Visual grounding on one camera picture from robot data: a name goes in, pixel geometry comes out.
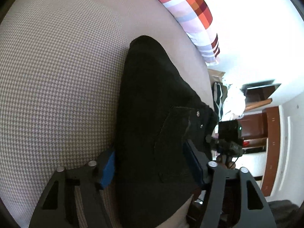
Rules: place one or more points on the small red object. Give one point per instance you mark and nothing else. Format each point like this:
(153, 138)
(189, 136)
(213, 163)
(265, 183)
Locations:
(245, 144)

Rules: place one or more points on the brown wooden cabinet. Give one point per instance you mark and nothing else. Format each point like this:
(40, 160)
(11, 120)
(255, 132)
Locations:
(270, 147)

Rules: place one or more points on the plaid pillow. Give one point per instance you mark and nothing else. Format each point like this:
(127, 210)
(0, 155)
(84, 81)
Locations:
(190, 16)

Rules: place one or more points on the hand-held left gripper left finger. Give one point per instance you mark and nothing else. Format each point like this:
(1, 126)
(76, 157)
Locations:
(108, 168)

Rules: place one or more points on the wooden shelf board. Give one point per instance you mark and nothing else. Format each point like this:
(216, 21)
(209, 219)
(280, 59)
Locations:
(258, 92)

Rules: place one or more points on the black pants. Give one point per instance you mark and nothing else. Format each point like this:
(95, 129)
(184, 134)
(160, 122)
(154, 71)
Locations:
(152, 99)

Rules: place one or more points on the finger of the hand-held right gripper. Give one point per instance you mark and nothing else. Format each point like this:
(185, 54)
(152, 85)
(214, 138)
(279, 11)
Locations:
(209, 139)

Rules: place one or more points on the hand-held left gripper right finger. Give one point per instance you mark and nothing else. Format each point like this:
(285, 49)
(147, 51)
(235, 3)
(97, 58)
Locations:
(193, 161)

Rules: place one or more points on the white cloth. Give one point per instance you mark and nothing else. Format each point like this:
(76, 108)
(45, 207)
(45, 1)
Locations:
(234, 102)

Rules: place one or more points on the dark green striped cloth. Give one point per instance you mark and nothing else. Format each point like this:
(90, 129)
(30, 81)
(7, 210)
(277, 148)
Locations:
(218, 99)

